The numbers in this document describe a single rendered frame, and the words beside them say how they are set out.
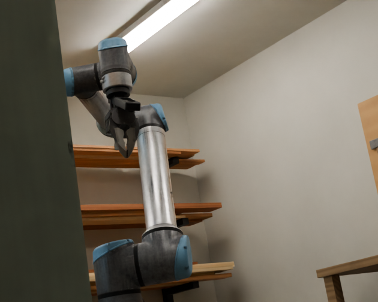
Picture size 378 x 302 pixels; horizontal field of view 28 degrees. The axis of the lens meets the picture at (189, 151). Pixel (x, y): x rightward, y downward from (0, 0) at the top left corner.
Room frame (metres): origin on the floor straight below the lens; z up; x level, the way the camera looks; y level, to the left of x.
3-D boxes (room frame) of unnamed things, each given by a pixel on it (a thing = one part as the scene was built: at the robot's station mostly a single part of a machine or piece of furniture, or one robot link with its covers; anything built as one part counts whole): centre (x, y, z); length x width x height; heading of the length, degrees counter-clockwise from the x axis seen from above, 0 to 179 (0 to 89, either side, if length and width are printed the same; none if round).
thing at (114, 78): (2.13, 0.18, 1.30); 0.10 x 0.09 x 0.05; 113
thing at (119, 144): (2.12, 0.20, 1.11); 0.06 x 0.03 x 0.09; 23
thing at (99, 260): (2.63, 0.31, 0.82); 0.17 x 0.15 x 0.18; 87
